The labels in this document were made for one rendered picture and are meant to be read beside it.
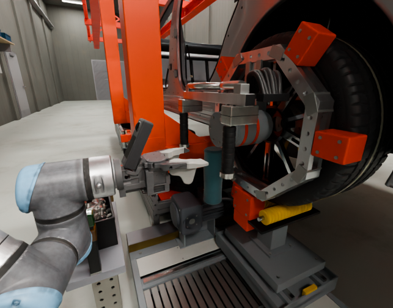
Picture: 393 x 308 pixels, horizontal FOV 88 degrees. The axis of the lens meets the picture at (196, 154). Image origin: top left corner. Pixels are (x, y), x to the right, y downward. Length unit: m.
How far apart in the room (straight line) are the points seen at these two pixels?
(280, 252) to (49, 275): 0.97
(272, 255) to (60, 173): 0.96
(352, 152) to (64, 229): 0.66
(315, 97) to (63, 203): 0.63
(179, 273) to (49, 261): 0.89
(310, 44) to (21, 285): 0.75
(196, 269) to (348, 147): 0.96
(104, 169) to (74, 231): 0.14
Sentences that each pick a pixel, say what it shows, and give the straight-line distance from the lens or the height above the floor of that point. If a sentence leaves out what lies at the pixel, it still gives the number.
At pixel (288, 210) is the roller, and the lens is 0.92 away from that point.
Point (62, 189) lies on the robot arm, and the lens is 0.46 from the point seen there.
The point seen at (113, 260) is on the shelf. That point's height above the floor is 0.45.
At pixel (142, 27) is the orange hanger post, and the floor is 1.25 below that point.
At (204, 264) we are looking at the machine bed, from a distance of 1.28.
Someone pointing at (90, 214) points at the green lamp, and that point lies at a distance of 0.66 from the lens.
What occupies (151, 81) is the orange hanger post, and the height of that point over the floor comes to 1.02.
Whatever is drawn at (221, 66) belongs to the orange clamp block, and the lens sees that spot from 1.00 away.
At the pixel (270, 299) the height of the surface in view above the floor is 0.16.
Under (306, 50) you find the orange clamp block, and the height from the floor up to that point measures 1.09.
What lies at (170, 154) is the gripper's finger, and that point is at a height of 0.83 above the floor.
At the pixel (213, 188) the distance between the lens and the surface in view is 0.93.
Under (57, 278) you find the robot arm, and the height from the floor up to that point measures 0.71.
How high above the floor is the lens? 0.99
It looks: 18 degrees down
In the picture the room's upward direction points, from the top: straight up
